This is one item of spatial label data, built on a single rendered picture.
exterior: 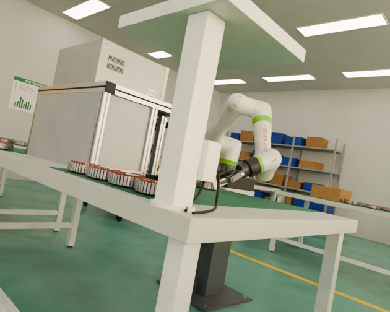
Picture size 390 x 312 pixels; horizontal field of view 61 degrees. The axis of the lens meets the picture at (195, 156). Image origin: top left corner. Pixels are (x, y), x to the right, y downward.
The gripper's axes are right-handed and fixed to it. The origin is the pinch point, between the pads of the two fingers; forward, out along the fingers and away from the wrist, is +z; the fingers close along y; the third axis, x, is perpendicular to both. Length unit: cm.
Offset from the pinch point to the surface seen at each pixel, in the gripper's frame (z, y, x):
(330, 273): -23, -41, -43
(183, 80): 23, -80, 41
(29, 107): 125, 551, 145
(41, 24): 50, 547, 287
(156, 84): 5, 16, 54
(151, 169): 23.4, 4.5, 15.7
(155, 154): 19.8, 4.4, 21.8
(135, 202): 41, -75, 19
